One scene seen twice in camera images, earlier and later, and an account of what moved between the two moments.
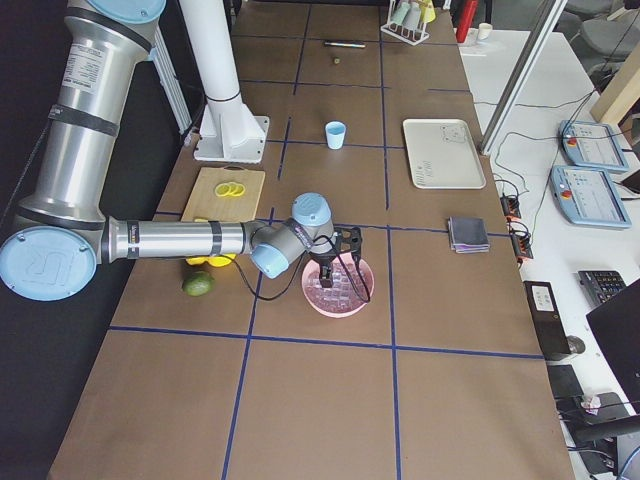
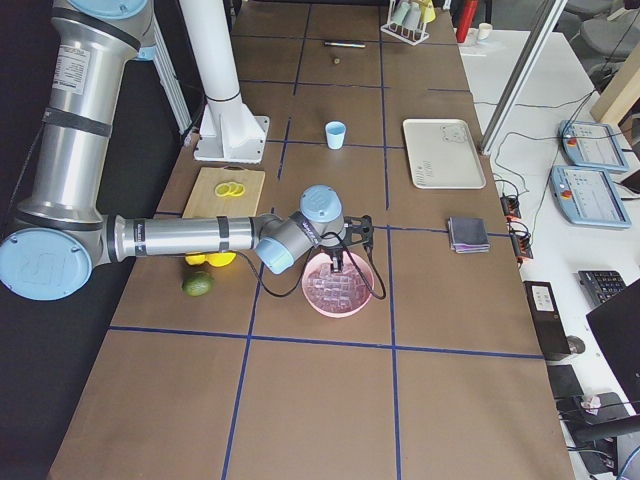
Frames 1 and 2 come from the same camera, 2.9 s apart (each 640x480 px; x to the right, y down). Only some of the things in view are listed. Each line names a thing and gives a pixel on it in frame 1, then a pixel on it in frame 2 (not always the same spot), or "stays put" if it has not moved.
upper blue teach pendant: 592,145 stays put
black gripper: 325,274 -> 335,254
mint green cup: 398,16 stays put
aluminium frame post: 545,23 stays put
